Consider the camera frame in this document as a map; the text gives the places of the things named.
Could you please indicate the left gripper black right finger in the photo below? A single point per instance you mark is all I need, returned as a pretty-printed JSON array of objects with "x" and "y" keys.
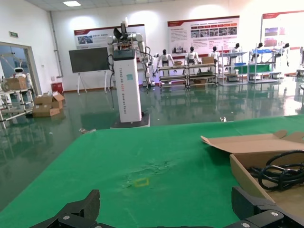
[{"x": 261, "y": 213}]

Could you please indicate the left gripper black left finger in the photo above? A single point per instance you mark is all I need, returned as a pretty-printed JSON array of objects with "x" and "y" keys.
[{"x": 76, "y": 213}]

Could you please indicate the cardboard box with torn edge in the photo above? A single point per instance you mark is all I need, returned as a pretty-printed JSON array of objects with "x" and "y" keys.
[{"x": 247, "y": 147}]

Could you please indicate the closed flat cardboard box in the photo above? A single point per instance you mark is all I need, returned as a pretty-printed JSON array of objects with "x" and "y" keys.
[{"x": 44, "y": 111}]

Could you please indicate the open cardboard box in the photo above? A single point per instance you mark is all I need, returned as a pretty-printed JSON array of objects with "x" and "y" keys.
[{"x": 53, "y": 101}]

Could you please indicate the red box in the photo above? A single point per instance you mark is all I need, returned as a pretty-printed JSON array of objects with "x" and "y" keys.
[{"x": 57, "y": 88}]

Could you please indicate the large cardboard box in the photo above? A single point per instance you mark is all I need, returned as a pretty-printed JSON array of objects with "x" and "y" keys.
[{"x": 16, "y": 83}]

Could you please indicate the green table cloth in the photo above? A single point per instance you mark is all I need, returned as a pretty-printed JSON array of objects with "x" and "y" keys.
[{"x": 118, "y": 154}]

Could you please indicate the metal clip with wide jaw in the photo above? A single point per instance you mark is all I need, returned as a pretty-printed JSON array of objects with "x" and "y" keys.
[{"x": 223, "y": 119}]

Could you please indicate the tall metal rack green panel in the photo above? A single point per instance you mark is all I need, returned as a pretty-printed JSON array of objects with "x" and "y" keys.
[{"x": 261, "y": 69}]

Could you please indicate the small white round-head robot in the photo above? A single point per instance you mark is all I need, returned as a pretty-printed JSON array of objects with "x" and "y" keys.
[{"x": 20, "y": 72}]

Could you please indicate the dark screen on white stand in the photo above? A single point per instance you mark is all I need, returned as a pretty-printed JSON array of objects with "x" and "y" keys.
[{"x": 88, "y": 59}]

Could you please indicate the low metal roller rack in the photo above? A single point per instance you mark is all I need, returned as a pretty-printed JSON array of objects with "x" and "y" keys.
[{"x": 190, "y": 76}]

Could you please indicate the white humanoid robot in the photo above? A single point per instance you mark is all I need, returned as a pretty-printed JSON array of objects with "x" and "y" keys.
[
  {"x": 235, "y": 48},
  {"x": 192, "y": 55},
  {"x": 259, "y": 48},
  {"x": 215, "y": 53},
  {"x": 286, "y": 51},
  {"x": 164, "y": 58}
]

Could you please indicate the green exit sign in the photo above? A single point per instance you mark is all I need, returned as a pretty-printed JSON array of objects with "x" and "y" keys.
[{"x": 13, "y": 34}]

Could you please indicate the ceiling light panel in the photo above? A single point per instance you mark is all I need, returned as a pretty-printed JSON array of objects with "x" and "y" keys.
[{"x": 71, "y": 3}]

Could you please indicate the white pipe frame rack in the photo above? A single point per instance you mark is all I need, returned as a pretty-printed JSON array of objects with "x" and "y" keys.
[{"x": 14, "y": 104}]

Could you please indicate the white pedestal robot with arms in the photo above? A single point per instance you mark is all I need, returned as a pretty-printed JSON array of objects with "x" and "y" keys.
[{"x": 127, "y": 90}]

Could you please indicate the white wall pipe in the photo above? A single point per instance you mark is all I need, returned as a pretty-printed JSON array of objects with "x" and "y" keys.
[{"x": 55, "y": 40}]

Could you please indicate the wide red white wall poster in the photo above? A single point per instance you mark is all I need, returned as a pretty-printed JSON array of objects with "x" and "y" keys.
[{"x": 204, "y": 31}]

